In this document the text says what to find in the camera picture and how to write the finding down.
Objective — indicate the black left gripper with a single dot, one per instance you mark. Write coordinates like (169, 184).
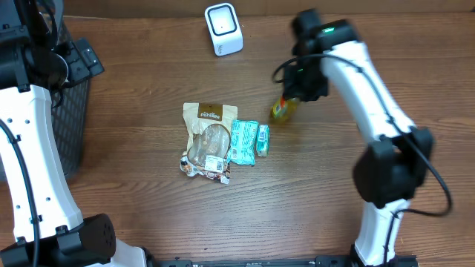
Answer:
(70, 52)

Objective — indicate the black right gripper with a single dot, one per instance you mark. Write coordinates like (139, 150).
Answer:
(301, 90)

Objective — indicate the silver round ball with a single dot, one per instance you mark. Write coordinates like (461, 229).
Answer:
(283, 109)

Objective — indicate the teal tissue pack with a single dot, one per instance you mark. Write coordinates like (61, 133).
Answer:
(262, 143)

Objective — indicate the teal white snack packet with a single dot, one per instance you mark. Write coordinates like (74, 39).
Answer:
(243, 137)

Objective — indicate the brown snack packet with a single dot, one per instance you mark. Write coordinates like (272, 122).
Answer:
(209, 128)

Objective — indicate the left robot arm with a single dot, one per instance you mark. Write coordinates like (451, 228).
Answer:
(48, 225)

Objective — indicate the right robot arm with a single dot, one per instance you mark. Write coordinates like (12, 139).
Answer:
(393, 164)

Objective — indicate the white barcode scanner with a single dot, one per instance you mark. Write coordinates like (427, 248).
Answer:
(224, 29)

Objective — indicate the grey plastic mesh basket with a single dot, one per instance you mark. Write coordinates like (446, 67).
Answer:
(68, 121)

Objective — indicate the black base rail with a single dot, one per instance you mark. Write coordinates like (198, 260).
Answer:
(252, 263)

